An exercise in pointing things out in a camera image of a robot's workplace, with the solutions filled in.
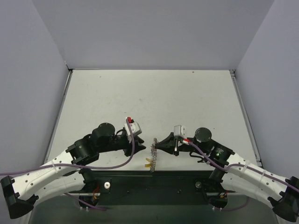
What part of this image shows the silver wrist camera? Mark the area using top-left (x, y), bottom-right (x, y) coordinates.
top-left (124, 122), bottom-right (142, 142)
top-left (173, 125), bottom-right (186, 139)

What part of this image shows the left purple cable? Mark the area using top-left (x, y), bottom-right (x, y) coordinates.
top-left (0, 118), bottom-right (137, 177)

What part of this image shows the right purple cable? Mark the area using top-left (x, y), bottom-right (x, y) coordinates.
top-left (188, 141), bottom-right (299, 189)

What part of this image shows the metal ring disc with keyrings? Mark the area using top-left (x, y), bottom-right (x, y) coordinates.
top-left (150, 138), bottom-right (158, 172)

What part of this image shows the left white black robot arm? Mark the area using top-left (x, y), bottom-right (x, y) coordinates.
top-left (0, 117), bottom-right (146, 219)

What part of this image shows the purple cable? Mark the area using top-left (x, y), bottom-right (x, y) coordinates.
top-left (0, 118), bottom-right (137, 177)
top-left (188, 141), bottom-right (299, 189)

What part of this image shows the yellow key tag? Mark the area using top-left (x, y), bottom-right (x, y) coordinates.
top-left (144, 158), bottom-right (152, 168)

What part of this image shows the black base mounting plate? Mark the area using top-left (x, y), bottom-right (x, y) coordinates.
top-left (76, 171), bottom-right (225, 206)

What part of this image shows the aluminium frame rail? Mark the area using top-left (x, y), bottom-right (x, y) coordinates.
top-left (28, 176), bottom-right (280, 196)

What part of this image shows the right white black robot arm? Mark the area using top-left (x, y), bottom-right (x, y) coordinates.
top-left (155, 125), bottom-right (299, 222)

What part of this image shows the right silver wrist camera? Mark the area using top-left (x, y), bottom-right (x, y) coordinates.
top-left (173, 125), bottom-right (186, 139)

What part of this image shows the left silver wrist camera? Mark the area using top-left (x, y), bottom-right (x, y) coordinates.
top-left (124, 122), bottom-right (142, 142)

